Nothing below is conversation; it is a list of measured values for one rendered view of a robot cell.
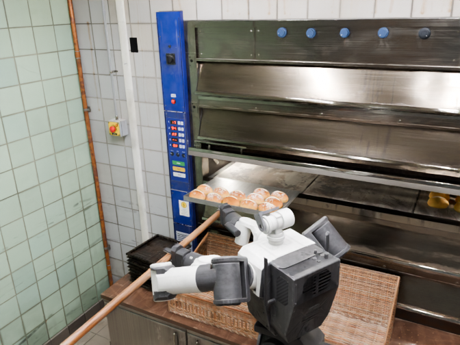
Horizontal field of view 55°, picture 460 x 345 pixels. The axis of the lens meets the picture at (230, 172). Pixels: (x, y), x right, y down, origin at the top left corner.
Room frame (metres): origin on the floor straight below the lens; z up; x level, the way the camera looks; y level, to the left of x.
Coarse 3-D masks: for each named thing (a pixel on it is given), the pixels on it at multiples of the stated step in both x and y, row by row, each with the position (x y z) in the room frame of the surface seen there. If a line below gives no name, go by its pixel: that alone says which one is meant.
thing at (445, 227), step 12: (204, 180) 2.51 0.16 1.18; (312, 204) 2.18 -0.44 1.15; (324, 204) 2.15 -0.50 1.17; (336, 204) 2.12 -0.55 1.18; (348, 204) 2.11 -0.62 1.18; (360, 204) 2.11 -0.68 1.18; (372, 216) 2.03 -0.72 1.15; (384, 216) 2.00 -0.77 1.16; (396, 216) 1.97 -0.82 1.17; (408, 216) 1.95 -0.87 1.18; (420, 216) 1.95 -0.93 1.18; (432, 216) 1.94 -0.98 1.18; (432, 228) 1.89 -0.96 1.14; (444, 228) 1.87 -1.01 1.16; (456, 228) 1.84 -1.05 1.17
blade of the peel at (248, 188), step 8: (208, 184) 2.44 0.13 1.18; (216, 184) 2.44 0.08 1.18; (224, 184) 2.43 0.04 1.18; (232, 184) 2.43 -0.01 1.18; (240, 184) 2.42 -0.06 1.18; (248, 184) 2.42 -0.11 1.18; (256, 184) 2.41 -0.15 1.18; (248, 192) 2.30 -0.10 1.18; (288, 192) 2.28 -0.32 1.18; (296, 192) 2.28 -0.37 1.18; (184, 200) 2.23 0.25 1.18; (192, 200) 2.21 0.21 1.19; (200, 200) 2.19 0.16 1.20; (264, 200) 2.19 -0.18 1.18; (288, 200) 2.18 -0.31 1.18; (232, 208) 2.09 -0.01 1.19; (240, 208) 2.07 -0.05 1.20; (248, 208) 2.05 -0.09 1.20
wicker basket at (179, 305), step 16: (208, 240) 2.44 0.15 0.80; (224, 240) 2.40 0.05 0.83; (176, 304) 2.03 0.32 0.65; (192, 304) 1.98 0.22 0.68; (208, 304) 1.93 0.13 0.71; (240, 304) 2.08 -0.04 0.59; (208, 320) 1.93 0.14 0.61; (224, 320) 1.95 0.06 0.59; (240, 320) 1.85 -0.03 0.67; (256, 320) 1.81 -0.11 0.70; (256, 336) 1.81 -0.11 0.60
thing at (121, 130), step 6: (108, 120) 2.76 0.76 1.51; (114, 120) 2.75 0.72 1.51; (120, 120) 2.74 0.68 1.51; (126, 120) 2.78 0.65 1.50; (108, 126) 2.77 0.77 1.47; (114, 126) 2.74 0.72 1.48; (120, 126) 2.73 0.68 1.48; (126, 126) 2.77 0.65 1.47; (114, 132) 2.74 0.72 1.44; (120, 132) 2.72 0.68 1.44; (126, 132) 2.76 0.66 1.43
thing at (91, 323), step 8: (216, 216) 1.98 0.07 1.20; (208, 224) 1.90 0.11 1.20; (192, 232) 1.82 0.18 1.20; (200, 232) 1.84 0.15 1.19; (184, 240) 1.74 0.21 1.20; (168, 256) 1.62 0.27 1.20; (144, 272) 1.50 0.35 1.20; (136, 280) 1.45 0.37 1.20; (144, 280) 1.47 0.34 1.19; (128, 288) 1.40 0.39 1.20; (136, 288) 1.42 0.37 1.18; (120, 296) 1.36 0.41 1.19; (128, 296) 1.38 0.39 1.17; (112, 304) 1.32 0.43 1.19; (104, 312) 1.28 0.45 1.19; (88, 320) 1.23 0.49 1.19; (96, 320) 1.24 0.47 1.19; (80, 328) 1.20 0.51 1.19; (88, 328) 1.21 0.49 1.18; (72, 336) 1.16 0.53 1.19; (80, 336) 1.17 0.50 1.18; (64, 344) 1.12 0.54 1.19; (72, 344) 1.14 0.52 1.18
